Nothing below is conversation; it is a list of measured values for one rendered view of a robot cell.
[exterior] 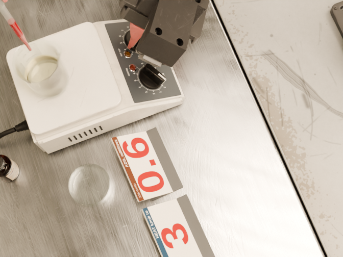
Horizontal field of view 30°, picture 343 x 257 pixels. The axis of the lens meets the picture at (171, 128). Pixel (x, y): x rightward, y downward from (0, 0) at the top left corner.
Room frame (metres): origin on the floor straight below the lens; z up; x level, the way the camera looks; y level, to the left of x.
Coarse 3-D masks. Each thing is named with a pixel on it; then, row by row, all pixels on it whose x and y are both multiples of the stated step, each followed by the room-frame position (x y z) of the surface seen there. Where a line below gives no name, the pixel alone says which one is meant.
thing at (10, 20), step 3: (3, 6) 0.29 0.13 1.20; (0, 9) 0.28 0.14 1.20; (3, 9) 0.28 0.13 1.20; (6, 9) 0.29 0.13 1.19; (3, 12) 0.28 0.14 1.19; (6, 12) 0.29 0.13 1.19; (9, 12) 0.29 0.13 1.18; (3, 15) 0.29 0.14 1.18; (6, 15) 0.28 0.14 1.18; (9, 15) 0.29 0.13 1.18; (6, 18) 0.28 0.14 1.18; (9, 18) 0.28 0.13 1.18; (12, 18) 0.29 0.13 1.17; (9, 21) 0.28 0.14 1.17; (12, 21) 0.29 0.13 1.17
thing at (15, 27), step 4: (12, 24) 0.28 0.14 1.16; (16, 24) 0.29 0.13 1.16; (12, 28) 0.28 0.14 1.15; (16, 28) 0.29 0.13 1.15; (16, 32) 0.28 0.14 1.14; (20, 32) 0.29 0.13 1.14; (20, 36) 0.28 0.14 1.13; (24, 36) 0.29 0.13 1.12; (24, 40) 0.29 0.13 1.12; (24, 44) 0.29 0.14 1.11; (28, 44) 0.29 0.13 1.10; (28, 48) 0.29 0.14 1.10
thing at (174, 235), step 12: (168, 204) 0.12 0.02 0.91; (156, 216) 0.11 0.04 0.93; (168, 216) 0.11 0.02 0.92; (180, 216) 0.10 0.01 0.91; (168, 228) 0.09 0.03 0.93; (180, 228) 0.09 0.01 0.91; (168, 240) 0.08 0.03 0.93; (180, 240) 0.07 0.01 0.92; (168, 252) 0.06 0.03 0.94; (180, 252) 0.06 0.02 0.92; (192, 252) 0.06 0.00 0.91
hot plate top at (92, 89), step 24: (72, 48) 0.33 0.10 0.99; (96, 48) 0.32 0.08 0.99; (72, 72) 0.29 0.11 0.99; (96, 72) 0.29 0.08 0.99; (24, 96) 0.27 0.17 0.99; (72, 96) 0.26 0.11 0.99; (96, 96) 0.26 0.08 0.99; (120, 96) 0.25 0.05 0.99; (48, 120) 0.24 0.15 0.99; (72, 120) 0.23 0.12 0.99
